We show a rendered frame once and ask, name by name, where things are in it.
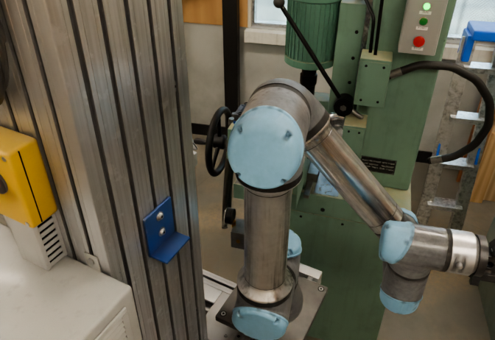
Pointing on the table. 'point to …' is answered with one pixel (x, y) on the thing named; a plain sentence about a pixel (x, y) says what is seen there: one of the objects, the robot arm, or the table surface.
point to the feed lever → (342, 107)
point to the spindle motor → (313, 15)
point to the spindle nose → (309, 79)
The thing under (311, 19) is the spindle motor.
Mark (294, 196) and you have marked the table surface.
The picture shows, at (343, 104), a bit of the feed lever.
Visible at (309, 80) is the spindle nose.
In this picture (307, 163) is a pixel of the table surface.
